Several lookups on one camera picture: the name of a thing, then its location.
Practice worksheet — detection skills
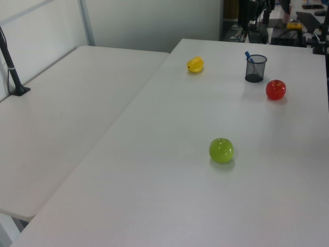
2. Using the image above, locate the white marker pen blue cap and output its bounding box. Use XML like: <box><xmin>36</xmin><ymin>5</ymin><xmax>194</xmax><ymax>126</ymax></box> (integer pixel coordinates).
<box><xmin>244</xmin><ymin>51</ymin><xmax>257</xmax><ymax>64</ymax></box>

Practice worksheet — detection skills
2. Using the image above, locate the black mesh pen cup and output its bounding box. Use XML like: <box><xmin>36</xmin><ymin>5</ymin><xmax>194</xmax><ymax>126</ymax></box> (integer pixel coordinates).
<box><xmin>245</xmin><ymin>54</ymin><xmax>268</xmax><ymax>83</ymax></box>

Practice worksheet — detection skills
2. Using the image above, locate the black equipment box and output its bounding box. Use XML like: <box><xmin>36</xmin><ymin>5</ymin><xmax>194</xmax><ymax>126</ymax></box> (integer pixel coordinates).
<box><xmin>270</xmin><ymin>27</ymin><xmax>308</xmax><ymax>47</ymax></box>

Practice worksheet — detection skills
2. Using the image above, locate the black tilted keyboard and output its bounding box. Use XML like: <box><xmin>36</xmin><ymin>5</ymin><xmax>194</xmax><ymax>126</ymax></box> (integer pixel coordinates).
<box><xmin>295</xmin><ymin>11</ymin><xmax>322</xmax><ymax>34</ymax></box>

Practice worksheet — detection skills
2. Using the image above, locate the yellow starfruit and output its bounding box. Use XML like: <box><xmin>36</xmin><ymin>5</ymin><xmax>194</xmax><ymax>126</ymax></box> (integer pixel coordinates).
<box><xmin>186</xmin><ymin>56</ymin><xmax>205</xmax><ymax>74</ymax></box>

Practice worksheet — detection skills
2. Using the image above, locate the red apple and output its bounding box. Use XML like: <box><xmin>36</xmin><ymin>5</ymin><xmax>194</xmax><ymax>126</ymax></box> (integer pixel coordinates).
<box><xmin>265</xmin><ymin>79</ymin><xmax>287</xmax><ymax>101</ymax></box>

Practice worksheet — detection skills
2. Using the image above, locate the green apple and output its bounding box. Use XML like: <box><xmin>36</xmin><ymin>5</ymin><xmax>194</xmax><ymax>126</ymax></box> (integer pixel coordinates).
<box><xmin>208</xmin><ymin>137</ymin><xmax>235</xmax><ymax>164</ymax></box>

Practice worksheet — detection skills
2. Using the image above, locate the black clamp mount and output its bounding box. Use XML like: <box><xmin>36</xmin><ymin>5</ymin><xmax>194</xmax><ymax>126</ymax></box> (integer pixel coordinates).
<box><xmin>312</xmin><ymin>22</ymin><xmax>329</xmax><ymax>55</ymax></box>

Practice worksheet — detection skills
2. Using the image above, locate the grey aluminium partition post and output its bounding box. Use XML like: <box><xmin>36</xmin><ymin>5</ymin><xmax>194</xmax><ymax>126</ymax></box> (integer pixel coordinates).
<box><xmin>79</xmin><ymin>0</ymin><xmax>96</xmax><ymax>47</ymax></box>

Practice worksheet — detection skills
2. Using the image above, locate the black camera pole with base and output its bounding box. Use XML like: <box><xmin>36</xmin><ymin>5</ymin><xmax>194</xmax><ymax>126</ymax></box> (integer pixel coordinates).
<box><xmin>0</xmin><ymin>25</ymin><xmax>31</xmax><ymax>97</ymax></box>

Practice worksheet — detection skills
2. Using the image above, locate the thin black pole cable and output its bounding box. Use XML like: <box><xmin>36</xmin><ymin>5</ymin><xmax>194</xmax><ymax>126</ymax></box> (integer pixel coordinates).
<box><xmin>0</xmin><ymin>27</ymin><xmax>13</xmax><ymax>95</ymax></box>

